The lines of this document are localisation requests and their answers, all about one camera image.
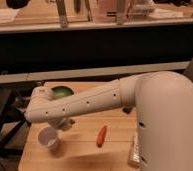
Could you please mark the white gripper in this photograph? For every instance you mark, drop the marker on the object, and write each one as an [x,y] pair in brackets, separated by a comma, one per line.
[64,124]

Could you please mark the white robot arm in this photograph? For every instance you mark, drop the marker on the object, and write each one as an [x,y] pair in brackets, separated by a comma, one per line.
[164,105]

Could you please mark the green ceramic bowl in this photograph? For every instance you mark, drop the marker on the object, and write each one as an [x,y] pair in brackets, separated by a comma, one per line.
[62,91]

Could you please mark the small black block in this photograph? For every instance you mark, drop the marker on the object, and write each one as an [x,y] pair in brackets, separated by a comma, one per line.
[127,110]

